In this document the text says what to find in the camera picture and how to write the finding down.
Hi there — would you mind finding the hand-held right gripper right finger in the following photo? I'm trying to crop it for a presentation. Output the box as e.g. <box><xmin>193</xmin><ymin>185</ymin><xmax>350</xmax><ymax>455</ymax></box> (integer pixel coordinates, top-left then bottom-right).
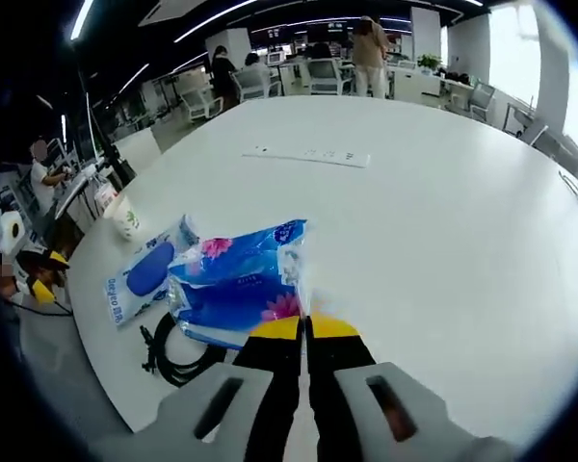
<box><xmin>305</xmin><ymin>312</ymin><xmax>457</xmax><ymax>462</ymax></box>

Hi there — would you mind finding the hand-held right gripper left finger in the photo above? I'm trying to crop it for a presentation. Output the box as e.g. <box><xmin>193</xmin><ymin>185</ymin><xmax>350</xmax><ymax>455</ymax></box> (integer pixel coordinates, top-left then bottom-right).
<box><xmin>153</xmin><ymin>316</ymin><xmax>303</xmax><ymax>462</ymax></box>

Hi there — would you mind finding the white paper cup item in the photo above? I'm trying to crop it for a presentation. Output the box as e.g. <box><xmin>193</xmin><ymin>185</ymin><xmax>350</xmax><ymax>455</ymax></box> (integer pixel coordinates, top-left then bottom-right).
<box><xmin>100</xmin><ymin>193</ymin><xmax>145</xmax><ymax>241</ymax></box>

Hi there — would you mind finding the clear water bottle item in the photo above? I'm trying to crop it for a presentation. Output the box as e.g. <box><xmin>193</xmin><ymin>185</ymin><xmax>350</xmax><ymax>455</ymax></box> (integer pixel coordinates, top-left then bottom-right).
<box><xmin>92</xmin><ymin>171</ymin><xmax>122</xmax><ymax>214</ymax></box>

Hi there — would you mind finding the blue tissue pack item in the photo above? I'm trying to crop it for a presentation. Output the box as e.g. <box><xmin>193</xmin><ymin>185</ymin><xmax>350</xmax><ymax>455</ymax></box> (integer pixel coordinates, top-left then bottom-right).
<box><xmin>165</xmin><ymin>218</ymin><xmax>315</xmax><ymax>351</ymax></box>

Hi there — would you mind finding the white wet wipes pack item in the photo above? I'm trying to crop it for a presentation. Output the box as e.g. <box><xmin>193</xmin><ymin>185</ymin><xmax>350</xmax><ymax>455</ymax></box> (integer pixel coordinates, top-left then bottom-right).
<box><xmin>104</xmin><ymin>213</ymin><xmax>202</xmax><ymax>332</ymax></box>

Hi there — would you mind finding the black cable item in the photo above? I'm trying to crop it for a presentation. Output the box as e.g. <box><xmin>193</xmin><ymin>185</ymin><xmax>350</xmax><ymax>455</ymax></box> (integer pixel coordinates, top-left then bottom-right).
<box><xmin>139</xmin><ymin>312</ymin><xmax>238</xmax><ymax>389</ymax></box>

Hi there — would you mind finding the white table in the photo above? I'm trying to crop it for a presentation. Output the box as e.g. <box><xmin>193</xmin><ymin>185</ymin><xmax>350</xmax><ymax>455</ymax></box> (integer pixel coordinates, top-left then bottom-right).
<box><xmin>69</xmin><ymin>93</ymin><xmax>578</xmax><ymax>437</ymax></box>

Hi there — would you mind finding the white office chair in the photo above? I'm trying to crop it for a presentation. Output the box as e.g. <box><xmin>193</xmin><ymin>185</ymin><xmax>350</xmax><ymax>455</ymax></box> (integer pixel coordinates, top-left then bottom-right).
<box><xmin>306</xmin><ymin>59</ymin><xmax>354</xmax><ymax>98</ymax></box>
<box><xmin>179</xmin><ymin>83</ymin><xmax>226</xmax><ymax>122</ymax></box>

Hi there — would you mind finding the white table socket panel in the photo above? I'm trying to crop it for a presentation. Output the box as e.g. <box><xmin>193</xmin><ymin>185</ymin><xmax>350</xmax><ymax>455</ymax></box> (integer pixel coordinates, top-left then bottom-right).
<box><xmin>241</xmin><ymin>143</ymin><xmax>372</xmax><ymax>169</ymax></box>

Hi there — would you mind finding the grey mesh office chair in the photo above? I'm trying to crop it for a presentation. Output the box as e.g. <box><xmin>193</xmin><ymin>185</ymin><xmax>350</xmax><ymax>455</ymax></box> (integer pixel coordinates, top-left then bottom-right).
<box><xmin>468</xmin><ymin>80</ymin><xmax>496</xmax><ymax>120</ymax></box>

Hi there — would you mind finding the green potted plant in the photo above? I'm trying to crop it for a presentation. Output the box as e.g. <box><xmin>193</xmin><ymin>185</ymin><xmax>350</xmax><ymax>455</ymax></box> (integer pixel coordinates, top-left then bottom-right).
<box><xmin>415</xmin><ymin>52</ymin><xmax>443</xmax><ymax>74</ymax></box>

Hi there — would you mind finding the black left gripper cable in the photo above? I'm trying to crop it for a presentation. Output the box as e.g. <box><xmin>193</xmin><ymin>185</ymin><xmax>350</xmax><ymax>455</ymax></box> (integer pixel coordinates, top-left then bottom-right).
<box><xmin>8</xmin><ymin>299</ymin><xmax>74</xmax><ymax>318</ymax></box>

